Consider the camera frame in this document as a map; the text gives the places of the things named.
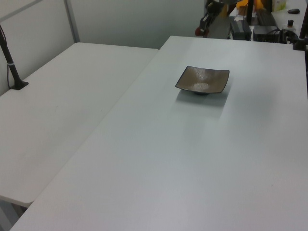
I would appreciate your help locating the black pole stand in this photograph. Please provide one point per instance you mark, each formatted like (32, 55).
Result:
(12, 69)

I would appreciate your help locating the black monitor stand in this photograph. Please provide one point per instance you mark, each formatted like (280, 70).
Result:
(250, 12)

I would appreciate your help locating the green and white box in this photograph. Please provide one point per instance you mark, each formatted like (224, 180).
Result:
(279, 4)

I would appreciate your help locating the black power supply box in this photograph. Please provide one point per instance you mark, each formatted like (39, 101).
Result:
(240, 30)

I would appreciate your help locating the yellow plastic object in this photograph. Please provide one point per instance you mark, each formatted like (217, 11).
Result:
(247, 3)

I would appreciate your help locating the small round brown food item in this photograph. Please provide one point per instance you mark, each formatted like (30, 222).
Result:
(197, 30)

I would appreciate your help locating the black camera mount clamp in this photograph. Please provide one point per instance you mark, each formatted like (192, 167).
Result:
(300, 39)

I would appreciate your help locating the square brown ceramic plate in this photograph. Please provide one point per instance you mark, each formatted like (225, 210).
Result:
(203, 80)

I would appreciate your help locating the black electronics box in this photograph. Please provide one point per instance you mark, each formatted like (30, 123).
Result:
(265, 33)

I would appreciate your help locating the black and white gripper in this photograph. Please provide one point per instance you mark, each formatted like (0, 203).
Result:
(213, 8)

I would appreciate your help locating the black computer mouse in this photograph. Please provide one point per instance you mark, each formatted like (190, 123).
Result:
(293, 11)

